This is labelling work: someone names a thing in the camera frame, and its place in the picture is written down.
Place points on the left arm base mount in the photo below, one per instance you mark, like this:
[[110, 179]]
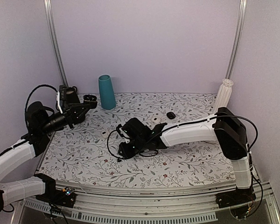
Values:
[[65, 197]]

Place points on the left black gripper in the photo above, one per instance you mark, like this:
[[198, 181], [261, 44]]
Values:
[[74, 117]]

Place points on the floral table mat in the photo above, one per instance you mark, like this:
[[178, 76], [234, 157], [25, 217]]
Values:
[[81, 155]]

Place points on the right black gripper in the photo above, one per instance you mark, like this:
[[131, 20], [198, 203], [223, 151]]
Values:
[[126, 153]]

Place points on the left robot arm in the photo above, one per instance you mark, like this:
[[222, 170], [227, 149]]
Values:
[[31, 145]]

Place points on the white case with black window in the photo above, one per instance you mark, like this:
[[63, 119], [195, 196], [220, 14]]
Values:
[[105, 134]]

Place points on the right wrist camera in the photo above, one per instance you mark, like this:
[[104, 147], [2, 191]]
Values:
[[123, 134]]

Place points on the white ribbed vase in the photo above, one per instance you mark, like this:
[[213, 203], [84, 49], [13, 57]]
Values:
[[223, 95]]

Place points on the round white earbud case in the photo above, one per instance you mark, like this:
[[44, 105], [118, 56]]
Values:
[[156, 120]]

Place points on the small black earbud case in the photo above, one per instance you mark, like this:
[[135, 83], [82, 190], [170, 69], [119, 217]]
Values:
[[170, 115]]

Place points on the dark brown tumbler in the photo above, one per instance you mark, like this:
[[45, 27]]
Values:
[[71, 96]]

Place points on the left metal frame post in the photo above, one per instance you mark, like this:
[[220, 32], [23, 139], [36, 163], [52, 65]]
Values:
[[54, 40]]

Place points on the right metal frame post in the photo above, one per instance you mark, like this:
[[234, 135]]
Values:
[[237, 38]]

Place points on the black earbud charging case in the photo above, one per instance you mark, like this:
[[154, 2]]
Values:
[[90, 100]]

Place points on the grey mug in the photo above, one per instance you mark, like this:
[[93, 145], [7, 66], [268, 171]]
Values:
[[73, 88]]

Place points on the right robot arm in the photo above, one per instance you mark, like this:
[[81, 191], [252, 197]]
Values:
[[223, 127]]

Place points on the teal cup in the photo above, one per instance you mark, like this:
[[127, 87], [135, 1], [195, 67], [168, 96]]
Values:
[[106, 92]]

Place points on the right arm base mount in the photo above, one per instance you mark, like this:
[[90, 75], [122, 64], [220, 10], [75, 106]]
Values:
[[235, 197]]

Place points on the metal frame post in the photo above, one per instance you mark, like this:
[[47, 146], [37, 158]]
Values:
[[54, 40], [237, 38]]

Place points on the aluminium front rail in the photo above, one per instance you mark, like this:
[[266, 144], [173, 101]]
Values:
[[183, 205]]

